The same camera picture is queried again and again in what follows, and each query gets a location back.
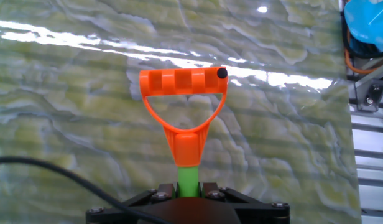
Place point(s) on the orange green toy shovel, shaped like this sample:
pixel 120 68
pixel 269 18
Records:
pixel 186 146

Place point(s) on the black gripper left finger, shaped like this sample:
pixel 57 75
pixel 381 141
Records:
pixel 138 202

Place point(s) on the aluminium profile post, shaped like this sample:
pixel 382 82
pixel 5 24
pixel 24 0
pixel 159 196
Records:
pixel 378 73

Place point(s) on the blue plastic object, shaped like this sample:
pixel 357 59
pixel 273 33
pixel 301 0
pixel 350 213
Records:
pixel 368 21

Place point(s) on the small dark metal bracket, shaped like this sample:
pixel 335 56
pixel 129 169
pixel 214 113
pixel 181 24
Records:
pixel 370 96

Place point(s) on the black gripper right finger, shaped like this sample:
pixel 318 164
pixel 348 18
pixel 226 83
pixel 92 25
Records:
pixel 250 211

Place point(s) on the green marble pattern mat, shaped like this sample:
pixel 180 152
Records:
pixel 85 109

